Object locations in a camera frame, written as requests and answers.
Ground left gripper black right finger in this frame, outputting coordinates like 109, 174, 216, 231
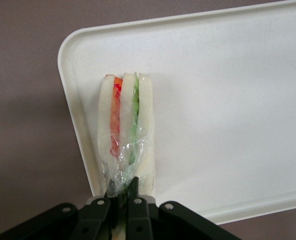
124, 176, 241, 240

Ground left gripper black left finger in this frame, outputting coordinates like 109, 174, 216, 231
0, 195, 119, 240

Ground plastic sandwich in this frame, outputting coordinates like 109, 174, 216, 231
96, 71, 157, 240

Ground cream plastic tray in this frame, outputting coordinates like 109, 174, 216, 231
57, 0, 296, 226

